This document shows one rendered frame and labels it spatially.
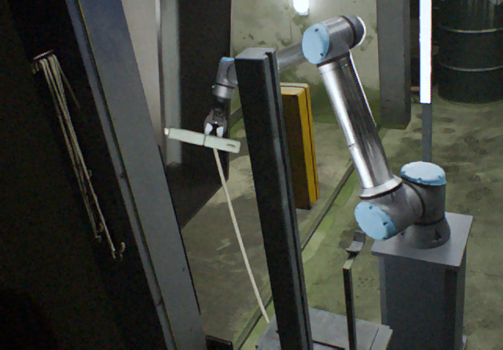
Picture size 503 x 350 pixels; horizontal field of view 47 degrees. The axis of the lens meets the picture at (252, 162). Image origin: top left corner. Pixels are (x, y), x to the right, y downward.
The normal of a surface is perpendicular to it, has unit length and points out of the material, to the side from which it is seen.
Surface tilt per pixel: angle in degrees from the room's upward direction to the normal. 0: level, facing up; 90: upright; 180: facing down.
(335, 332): 0
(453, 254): 0
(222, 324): 0
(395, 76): 90
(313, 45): 83
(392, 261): 90
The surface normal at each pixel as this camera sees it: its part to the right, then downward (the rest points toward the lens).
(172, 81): -0.44, 0.47
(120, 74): 0.89, 0.11
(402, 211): 0.48, -0.06
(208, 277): -0.14, -0.87
